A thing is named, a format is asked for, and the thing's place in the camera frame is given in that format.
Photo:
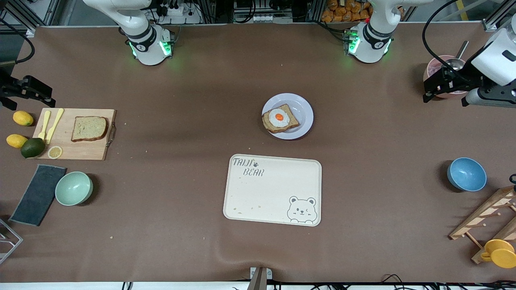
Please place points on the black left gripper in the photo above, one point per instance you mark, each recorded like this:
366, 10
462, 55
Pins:
467, 75

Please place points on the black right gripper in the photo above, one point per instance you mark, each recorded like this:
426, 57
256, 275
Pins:
9, 89

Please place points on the plain brown bread slice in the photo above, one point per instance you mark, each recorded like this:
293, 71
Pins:
88, 129

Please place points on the pale lavender round plate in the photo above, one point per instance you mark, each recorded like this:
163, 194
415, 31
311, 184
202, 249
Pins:
302, 117

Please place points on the toast with fried egg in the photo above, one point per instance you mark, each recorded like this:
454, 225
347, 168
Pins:
292, 121

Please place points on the fried egg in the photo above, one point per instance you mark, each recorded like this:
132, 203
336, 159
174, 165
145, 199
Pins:
279, 117

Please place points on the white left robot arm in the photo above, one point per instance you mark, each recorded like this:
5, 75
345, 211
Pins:
369, 48

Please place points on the pink bowl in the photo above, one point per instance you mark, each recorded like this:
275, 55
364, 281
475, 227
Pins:
435, 66

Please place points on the yellow lemon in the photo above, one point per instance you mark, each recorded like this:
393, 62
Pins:
17, 141
23, 118

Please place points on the yellow plastic fork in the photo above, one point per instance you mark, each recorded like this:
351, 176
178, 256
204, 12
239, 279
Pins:
45, 123

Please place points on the metal scoop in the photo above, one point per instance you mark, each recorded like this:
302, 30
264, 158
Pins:
455, 63

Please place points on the yellow plastic knife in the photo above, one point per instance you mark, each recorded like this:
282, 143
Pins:
55, 123

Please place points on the green avocado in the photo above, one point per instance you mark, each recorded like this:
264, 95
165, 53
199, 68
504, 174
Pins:
33, 148

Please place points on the lemon slice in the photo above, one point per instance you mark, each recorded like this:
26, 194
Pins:
55, 152

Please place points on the wooden cutting board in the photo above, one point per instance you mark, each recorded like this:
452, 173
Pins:
80, 151

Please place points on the blue bowl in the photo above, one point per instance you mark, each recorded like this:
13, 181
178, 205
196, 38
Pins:
467, 174

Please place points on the pale green bowl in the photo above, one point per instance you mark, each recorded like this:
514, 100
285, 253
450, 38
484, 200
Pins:
73, 188

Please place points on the dark grey cloth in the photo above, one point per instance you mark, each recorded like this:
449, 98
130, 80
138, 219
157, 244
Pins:
38, 195

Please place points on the orange packaged bread pile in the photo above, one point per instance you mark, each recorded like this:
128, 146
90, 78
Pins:
342, 12

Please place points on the wooden cup rack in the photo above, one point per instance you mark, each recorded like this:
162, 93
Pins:
485, 209

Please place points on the yellow cup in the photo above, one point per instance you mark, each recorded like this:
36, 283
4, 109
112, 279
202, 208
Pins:
502, 255

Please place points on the cream bear print tray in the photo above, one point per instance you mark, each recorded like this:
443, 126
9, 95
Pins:
270, 193

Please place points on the aluminium frame beam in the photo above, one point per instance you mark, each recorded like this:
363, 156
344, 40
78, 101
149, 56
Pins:
498, 18
24, 20

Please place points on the aluminium camera mount post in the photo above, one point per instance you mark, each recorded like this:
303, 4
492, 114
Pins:
259, 280

